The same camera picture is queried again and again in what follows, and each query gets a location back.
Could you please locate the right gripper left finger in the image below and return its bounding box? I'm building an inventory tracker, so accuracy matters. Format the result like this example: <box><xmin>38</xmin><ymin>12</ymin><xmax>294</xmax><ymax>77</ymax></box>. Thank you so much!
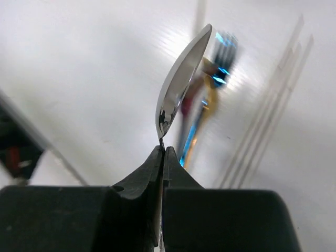
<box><xmin>1</xmin><ymin>146</ymin><xmax>164</xmax><ymax>251</ymax></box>

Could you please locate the clear chopstick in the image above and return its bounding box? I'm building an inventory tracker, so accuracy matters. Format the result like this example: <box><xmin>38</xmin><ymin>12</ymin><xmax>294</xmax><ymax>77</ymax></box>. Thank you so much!
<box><xmin>219</xmin><ymin>14</ymin><xmax>305</xmax><ymax>188</ymax></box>
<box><xmin>224</xmin><ymin>41</ymin><xmax>302</xmax><ymax>188</ymax></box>
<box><xmin>193</xmin><ymin>0</ymin><xmax>207</xmax><ymax>37</ymax></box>
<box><xmin>222</xmin><ymin>35</ymin><xmax>314</xmax><ymax>189</ymax></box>

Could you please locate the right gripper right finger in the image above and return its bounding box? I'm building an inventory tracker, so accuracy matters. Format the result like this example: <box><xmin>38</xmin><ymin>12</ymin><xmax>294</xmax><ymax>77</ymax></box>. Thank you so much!
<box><xmin>162</xmin><ymin>147</ymin><xmax>301</xmax><ymax>251</ymax></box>

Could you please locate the blue fork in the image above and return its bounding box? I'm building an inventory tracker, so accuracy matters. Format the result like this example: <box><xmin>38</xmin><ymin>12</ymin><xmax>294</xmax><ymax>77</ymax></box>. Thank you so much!
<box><xmin>177</xmin><ymin>32</ymin><xmax>238</xmax><ymax>161</ymax></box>

